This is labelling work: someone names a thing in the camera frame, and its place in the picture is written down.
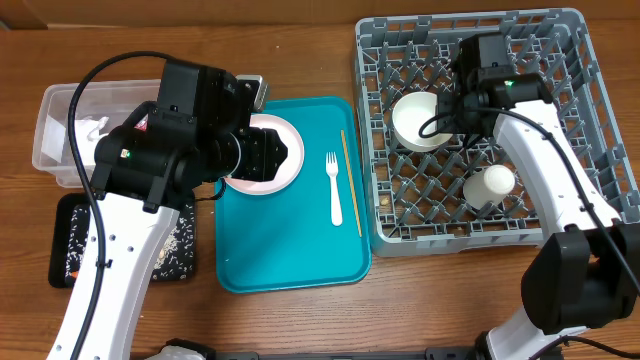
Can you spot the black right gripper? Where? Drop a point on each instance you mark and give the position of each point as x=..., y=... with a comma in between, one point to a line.
x=450, y=106

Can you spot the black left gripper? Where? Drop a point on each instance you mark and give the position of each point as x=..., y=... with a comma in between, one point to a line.
x=267, y=160

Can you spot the white bowl with peanuts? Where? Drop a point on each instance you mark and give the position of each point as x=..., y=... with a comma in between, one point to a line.
x=409, y=113

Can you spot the white cup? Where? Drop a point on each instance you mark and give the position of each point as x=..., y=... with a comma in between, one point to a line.
x=492, y=184

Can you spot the white tissue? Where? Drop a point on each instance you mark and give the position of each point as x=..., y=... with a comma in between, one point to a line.
x=88, y=134

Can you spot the red snack wrapper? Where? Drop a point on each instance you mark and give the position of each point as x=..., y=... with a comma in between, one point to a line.
x=142, y=124

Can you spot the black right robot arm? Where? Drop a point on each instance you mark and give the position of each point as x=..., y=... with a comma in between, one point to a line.
x=585, y=275

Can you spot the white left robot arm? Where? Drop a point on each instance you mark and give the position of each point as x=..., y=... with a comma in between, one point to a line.
x=196, y=130

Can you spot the grey dishwasher rack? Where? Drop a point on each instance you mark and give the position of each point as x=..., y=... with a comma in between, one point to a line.
x=415, y=200

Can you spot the large pink plate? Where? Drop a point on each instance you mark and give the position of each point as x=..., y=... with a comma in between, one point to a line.
x=290, y=168

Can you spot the white plastic fork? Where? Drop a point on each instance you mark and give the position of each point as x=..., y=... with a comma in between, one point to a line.
x=332, y=171

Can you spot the wooden chopstick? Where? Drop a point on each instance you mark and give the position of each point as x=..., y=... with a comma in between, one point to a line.
x=351, y=183

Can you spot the teal plastic tray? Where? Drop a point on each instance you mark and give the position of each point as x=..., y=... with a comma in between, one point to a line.
x=286, y=240

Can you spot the spilled rice and peanuts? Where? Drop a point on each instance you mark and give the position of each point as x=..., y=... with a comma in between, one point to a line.
x=176, y=259

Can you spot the clear plastic bin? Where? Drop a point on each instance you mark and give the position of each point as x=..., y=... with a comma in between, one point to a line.
x=114, y=99

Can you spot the black tray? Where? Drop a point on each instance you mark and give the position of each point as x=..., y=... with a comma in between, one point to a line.
x=63, y=213

